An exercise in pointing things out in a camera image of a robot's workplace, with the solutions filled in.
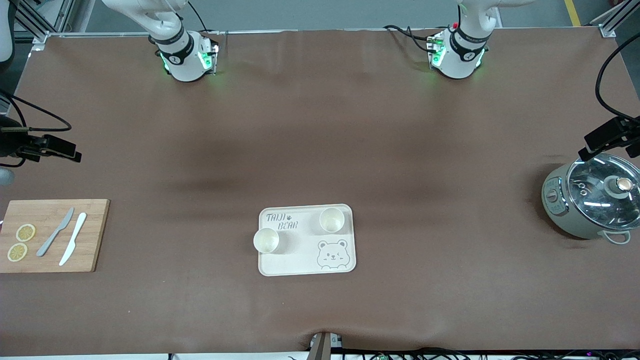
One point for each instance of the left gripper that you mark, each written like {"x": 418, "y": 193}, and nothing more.
{"x": 631, "y": 138}

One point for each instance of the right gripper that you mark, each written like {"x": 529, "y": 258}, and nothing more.
{"x": 11, "y": 144}

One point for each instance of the white IKEA cup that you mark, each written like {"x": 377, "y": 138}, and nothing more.
{"x": 266, "y": 241}
{"x": 331, "y": 220}

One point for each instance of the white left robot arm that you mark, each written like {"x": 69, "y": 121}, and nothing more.
{"x": 457, "y": 55}

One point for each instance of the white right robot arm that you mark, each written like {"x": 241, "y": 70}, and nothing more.
{"x": 182, "y": 55}

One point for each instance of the glass pot lid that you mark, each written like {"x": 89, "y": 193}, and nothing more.
{"x": 590, "y": 200}

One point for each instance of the grey-green electric cooking pot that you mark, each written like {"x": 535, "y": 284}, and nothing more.
{"x": 560, "y": 210}

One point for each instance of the grey plastic knife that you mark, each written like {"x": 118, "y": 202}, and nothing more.
{"x": 54, "y": 233}

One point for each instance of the white plastic knife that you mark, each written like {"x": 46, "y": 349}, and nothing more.
{"x": 75, "y": 235}

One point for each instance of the yellow lemon slice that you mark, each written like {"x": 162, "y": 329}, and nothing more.
{"x": 17, "y": 252}
{"x": 25, "y": 232}

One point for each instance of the wooden cutting board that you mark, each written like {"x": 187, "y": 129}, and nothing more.
{"x": 95, "y": 235}

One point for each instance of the brown table cloth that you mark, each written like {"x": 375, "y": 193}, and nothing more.
{"x": 320, "y": 150}

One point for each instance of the beige bear print tray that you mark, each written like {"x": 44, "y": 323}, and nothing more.
{"x": 305, "y": 250}

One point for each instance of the metal table clamp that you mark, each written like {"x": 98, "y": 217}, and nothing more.
{"x": 320, "y": 347}

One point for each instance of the aluminium frame profile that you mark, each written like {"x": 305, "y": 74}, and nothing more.
{"x": 612, "y": 17}
{"x": 35, "y": 20}

